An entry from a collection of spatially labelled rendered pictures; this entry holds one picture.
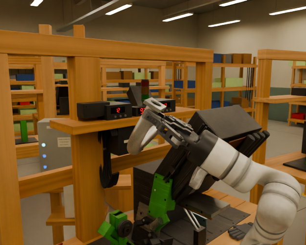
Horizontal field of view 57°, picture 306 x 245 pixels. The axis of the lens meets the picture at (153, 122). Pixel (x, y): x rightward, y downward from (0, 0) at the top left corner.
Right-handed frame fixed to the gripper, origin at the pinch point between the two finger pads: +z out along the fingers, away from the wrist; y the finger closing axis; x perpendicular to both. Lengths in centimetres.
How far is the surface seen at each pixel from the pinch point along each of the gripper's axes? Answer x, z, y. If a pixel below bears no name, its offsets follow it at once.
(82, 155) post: 56, 30, -65
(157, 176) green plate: 46, -7, -71
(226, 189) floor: 139, -104, -368
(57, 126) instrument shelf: 47, 46, -58
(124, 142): 42, 17, -75
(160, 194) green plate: 51, -13, -67
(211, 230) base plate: 63, -49, -90
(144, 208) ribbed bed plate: 65, -11, -72
